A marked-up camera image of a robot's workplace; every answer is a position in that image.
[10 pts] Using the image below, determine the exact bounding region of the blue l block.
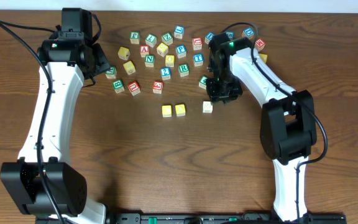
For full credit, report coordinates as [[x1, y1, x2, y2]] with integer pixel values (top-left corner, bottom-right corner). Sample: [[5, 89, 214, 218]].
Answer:
[[174, 26, 185, 39], [203, 101, 213, 113]]

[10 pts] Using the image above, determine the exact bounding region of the green R block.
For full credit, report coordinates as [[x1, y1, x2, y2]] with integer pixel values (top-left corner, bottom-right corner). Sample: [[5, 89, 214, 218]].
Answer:
[[178, 63, 190, 77]]

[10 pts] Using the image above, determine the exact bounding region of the yellow O block moved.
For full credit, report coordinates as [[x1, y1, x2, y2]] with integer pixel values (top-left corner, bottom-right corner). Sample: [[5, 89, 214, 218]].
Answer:
[[175, 104, 186, 116]]

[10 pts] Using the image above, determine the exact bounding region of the yellow C block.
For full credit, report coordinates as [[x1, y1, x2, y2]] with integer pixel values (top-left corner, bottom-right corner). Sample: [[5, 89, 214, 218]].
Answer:
[[162, 105, 172, 118]]

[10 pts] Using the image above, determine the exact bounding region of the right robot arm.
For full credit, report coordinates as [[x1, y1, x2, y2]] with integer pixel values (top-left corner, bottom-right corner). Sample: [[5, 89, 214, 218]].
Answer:
[[206, 33, 316, 221]]

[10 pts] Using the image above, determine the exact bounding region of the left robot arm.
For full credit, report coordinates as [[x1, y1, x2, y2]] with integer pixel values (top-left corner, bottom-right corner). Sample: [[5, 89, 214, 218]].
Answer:
[[0, 8, 110, 223]]

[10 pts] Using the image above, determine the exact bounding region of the green V block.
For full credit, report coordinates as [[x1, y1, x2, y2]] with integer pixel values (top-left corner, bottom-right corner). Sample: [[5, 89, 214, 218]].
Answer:
[[105, 66, 117, 79]]

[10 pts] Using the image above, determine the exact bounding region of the green 4 block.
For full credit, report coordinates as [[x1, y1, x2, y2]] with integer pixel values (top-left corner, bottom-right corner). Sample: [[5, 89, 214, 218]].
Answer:
[[198, 76, 208, 90]]

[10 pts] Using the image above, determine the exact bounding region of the yellow K block left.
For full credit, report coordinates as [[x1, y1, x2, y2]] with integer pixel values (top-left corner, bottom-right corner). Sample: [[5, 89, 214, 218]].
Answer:
[[117, 47, 131, 60]]

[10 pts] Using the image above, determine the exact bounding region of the yellow k block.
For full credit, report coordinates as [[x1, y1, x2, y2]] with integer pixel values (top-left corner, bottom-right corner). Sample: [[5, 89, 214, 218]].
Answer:
[[117, 47, 131, 60], [259, 54, 267, 63]]

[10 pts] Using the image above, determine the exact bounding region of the green B block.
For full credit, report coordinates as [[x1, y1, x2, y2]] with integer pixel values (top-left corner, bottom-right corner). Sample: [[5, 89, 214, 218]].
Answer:
[[112, 80, 125, 93]]

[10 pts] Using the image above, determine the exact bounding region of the yellow S block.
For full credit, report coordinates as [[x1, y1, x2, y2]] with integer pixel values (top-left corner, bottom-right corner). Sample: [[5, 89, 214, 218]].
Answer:
[[123, 61, 136, 75]]

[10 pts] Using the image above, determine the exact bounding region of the blue T block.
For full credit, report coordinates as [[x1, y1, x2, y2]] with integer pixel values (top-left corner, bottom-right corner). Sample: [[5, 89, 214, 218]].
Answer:
[[193, 54, 204, 67]]

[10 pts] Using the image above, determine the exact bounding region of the red U block bottom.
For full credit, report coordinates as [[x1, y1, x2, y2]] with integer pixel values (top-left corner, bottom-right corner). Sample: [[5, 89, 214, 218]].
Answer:
[[127, 81, 141, 96]]

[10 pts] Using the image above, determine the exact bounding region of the red u block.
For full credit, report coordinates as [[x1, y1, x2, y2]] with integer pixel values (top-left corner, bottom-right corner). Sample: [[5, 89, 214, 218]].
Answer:
[[127, 81, 141, 96], [192, 37, 203, 50]]

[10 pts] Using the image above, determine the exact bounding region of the green J block top left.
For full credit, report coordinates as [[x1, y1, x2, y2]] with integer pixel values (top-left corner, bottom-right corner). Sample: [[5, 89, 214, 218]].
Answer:
[[130, 31, 140, 44]]

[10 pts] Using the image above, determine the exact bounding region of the red A block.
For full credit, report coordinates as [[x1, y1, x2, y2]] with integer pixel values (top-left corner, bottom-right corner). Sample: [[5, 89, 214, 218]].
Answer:
[[140, 45, 150, 58]]

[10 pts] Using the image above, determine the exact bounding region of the yellow K block right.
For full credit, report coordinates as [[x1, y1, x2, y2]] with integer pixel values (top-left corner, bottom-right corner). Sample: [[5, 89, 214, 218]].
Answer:
[[259, 54, 267, 63]]

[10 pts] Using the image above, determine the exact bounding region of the green N block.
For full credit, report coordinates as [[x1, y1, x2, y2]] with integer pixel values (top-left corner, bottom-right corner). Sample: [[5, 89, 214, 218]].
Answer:
[[145, 55, 155, 67]]

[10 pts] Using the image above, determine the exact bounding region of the red U block top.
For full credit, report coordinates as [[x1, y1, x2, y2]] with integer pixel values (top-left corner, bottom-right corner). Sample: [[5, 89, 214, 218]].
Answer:
[[192, 37, 203, 50]]

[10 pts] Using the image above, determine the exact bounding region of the blue D block left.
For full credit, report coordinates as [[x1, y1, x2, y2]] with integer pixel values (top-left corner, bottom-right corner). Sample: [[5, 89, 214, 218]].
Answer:
[[204, 32, 214, 44]]

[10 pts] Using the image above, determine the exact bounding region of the blue d block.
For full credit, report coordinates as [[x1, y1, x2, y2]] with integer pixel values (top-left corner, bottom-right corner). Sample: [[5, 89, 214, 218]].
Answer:
[[242, 27, 255, 40], [204, 32, 214, 44]]

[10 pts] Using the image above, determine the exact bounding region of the blue 5 block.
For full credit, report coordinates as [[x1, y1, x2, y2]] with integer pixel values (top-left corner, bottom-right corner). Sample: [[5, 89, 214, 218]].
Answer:
[[226, 31, 234, 40]]

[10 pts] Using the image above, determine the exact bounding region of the red M block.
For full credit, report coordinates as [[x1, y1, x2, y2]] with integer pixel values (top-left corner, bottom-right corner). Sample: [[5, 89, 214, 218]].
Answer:
[[255, 38, 266, 52]]

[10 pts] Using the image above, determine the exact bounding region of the green 7 block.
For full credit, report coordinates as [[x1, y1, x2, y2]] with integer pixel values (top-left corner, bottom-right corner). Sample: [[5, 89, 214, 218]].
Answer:
[[145, 34, 157, 48]]

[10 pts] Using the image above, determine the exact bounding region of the blue P block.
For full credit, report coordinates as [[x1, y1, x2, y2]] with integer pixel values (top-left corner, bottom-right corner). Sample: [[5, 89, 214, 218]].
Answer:
[[175, 45, 187, 58]]

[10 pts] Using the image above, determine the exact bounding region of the blue D block right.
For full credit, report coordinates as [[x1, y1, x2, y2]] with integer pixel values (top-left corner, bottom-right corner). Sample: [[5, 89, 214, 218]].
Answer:
[[242, 27, 255, 40]]

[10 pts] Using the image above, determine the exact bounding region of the blue 2 block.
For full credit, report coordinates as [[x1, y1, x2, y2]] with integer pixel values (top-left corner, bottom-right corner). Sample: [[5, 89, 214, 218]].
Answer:
[[160, 67, 171, 80]]

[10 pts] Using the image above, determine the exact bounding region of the yellow O block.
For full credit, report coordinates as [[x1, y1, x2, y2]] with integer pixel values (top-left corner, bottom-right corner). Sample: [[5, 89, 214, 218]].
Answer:
[[165, 55, 175, 68]]

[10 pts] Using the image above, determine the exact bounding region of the yellow plain block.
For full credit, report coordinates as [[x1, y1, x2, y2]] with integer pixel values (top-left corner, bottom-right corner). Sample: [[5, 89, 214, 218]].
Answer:
[[157, 42, 169, 57]]

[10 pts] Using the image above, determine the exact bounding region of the green Z block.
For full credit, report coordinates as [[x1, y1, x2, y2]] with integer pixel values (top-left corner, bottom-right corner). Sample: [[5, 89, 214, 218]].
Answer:
[[162, 32, 173, 45]]

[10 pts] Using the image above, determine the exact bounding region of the blue L block top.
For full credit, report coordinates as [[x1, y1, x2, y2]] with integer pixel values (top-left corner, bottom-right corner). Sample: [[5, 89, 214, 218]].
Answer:
[[174, 26, 185, 39]]

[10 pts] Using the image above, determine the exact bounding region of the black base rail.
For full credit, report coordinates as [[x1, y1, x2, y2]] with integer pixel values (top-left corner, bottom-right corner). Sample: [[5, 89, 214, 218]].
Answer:
[[106, 213, 347, 224]]

